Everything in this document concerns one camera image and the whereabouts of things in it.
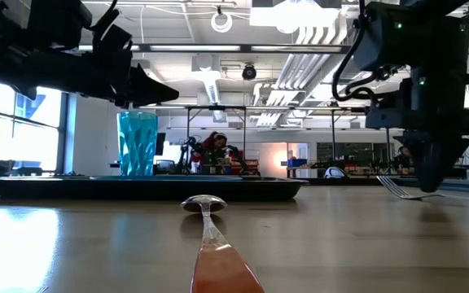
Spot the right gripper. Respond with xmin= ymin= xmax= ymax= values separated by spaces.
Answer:
xmin=366 ymin=101 xmax=469 ymax=192

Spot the orange-handled metal spoon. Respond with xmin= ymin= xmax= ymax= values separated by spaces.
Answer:
xmin=179 ymin=194 xmax=266 ymax=293

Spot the orange-handled metal fork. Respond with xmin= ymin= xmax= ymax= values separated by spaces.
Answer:
xmin=375 ymin=174 xmax=447 ymax=201

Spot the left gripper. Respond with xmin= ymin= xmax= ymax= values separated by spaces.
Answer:
xmin=95 ymin=48 xmax=180 ymax=108

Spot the blue translucent plastic cup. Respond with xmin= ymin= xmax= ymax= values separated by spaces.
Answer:
xmin=116 ymin=111 xmax=160 ymax=177

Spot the dark green plastic tray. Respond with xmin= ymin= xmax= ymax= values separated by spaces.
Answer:
xmin=0 ymin=174 xmax=309 ymax=203

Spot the black table edge frame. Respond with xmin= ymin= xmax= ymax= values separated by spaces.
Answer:
xmin=307 ymin=176 xmax=469 ymax=187

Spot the white cable coil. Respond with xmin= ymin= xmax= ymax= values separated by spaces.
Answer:
xmin=210 ymin=11 xmax=234 ymax=33

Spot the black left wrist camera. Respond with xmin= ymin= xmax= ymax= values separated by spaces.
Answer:
xmin=94 ymin=7 xmax=134 ymax=53

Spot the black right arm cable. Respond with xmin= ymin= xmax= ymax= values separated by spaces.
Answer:
xmin=331 ymin=0 xmax=387 ymax=103

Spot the black overhead frame beam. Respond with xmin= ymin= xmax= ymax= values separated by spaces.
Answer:
xmin=75 ymin=43 xmax=469 ymax=55

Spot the black overhead camera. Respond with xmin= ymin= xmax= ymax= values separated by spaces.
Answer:
xmin=241 ymin=63 xmax=258 ymax=81

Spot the white round helmet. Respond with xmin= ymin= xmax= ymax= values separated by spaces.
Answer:
xmin=323 ymin=165 xmax=346 ymax=179

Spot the black background rack frame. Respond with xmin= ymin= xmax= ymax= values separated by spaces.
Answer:
xmin=138 ymin=104 xmax=368 ymax=166

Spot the person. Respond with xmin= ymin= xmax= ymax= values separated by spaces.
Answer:
xmin=189 ymin=130 xmax=243 ymax=176
xmin=392 ymin=145 xmax=414 ymax=172

